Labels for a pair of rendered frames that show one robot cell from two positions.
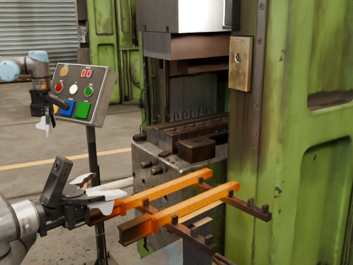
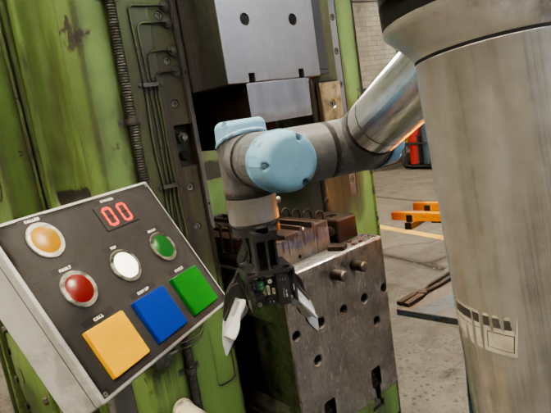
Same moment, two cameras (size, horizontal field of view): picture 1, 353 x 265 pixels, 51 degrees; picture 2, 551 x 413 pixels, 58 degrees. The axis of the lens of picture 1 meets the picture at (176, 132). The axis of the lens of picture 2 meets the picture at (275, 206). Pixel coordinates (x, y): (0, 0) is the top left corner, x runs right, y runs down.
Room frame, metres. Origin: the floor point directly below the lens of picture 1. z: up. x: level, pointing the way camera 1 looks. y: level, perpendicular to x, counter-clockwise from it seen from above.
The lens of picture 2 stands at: (1.60, 1.29, 1.29)
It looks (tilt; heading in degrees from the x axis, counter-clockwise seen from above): 11 degrees down; 264
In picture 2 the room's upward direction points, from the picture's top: 9 degrees counter-clockwise
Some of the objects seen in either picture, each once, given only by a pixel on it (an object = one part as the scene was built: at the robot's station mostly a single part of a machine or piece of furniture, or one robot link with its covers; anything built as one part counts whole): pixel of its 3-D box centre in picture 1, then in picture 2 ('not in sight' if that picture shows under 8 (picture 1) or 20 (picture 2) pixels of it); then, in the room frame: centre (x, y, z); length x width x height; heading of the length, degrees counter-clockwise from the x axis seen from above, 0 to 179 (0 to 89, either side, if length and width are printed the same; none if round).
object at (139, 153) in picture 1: (209, 188); (276, 314); (1.48, -0.14, 0.69); 0.56 x 0.38 x 0.45; 123
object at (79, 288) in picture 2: (59, 87); (79, 288); (1.81, 0.58, 1.09); 0.05 x 0.03 x 0.04; 33
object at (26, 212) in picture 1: (25, 218); not in sight; (0.72, 0.33, 1.00); 0.08 x 0.05 x 0.08; 41
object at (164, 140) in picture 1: (200, 128); (251, 235); (1.52, -0.10, 0.96); 0.42 x 0.20 x 0.09; 123
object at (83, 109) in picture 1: (83, 110); (193, 290); (1.67, 0.43, 1.01); 0.07 x 0.05 x 0.07; 58
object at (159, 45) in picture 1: (200, 42); (230, 109); (1.52, -0.10, 1.32); 0.42 x 0.20 x 0.10; 123
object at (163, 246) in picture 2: (89, 91); (163, 246); (1.71, 0.41, 1.09); 0.05 x 0.03 x 0.04; 33
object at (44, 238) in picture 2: (64, 71); (45, 239); (1.85, 0.56, 1.16); 0.05 x 0.03 x 0.04; 33
